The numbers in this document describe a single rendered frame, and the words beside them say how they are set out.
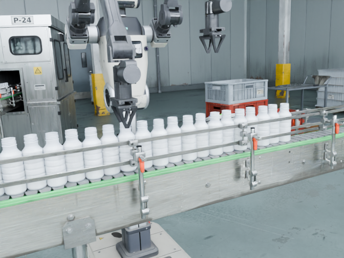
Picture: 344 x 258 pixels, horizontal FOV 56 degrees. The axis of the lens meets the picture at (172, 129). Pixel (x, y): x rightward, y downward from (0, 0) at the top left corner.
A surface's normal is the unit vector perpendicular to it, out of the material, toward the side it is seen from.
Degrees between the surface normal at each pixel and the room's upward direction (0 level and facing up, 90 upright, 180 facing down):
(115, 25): 63
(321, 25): 90
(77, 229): 90
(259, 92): 90
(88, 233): 90
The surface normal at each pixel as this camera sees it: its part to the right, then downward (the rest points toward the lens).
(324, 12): -0.89, 0.13
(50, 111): 0.15, 0.20
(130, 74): 0.45, 0.18
